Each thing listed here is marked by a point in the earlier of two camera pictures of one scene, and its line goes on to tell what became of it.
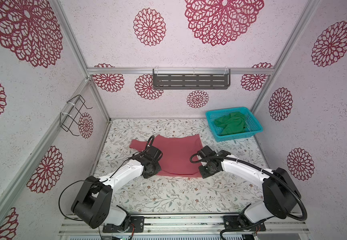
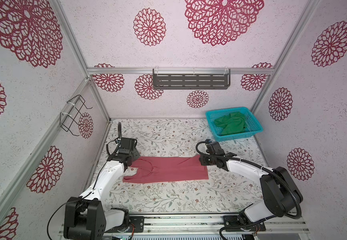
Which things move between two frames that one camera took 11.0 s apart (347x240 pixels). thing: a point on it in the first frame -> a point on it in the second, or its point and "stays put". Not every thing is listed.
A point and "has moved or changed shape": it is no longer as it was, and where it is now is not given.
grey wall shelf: [191, 79] stays put
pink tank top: [177, 152] has moved or changed shape
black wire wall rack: [69, 118] stays put
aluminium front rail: [193, 225] stays put
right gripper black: [202, 173] -> [202, 159]
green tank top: [234, 123] stays put
